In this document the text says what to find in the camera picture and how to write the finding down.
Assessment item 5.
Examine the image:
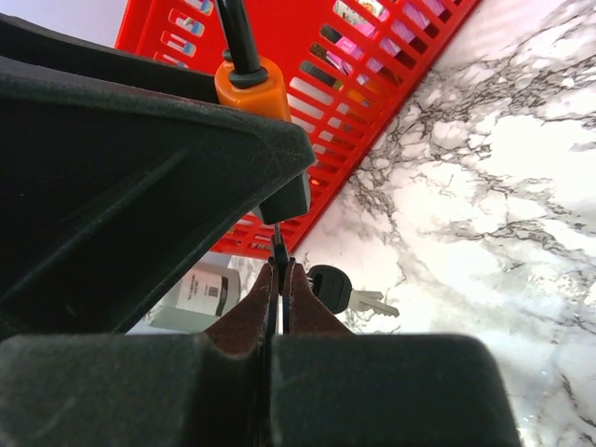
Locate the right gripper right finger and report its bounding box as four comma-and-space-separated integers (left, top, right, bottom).
269, 262, 521, 446

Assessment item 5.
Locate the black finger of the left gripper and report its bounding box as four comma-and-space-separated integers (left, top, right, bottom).
1, 15, 314, 338

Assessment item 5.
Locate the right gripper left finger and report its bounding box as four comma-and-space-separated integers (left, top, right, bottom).
1, 264, 278, 446

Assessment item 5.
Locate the black-headed key bunch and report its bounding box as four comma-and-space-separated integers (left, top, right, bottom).
269, 223, 400, 333

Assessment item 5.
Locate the orange black padlock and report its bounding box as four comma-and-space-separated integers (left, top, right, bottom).
214, 1, 310, 227

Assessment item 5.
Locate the red plastic basket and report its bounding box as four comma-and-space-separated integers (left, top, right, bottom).
115, 0, 481, 259

